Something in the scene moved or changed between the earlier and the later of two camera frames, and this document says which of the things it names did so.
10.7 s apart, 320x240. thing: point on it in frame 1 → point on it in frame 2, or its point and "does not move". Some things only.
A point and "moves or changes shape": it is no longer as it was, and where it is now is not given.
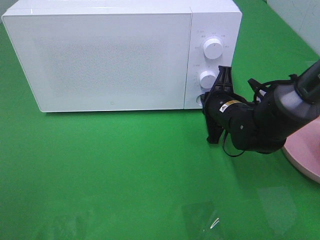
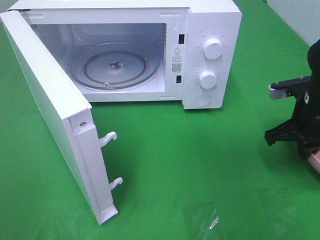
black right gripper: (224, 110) → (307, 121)
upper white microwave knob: (212, 48) does not move
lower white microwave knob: (207, 79) does not move
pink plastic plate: (302, 147) moves or changes shape
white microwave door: (74, 62) → (71, 117)
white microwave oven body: (122, 55) does not move
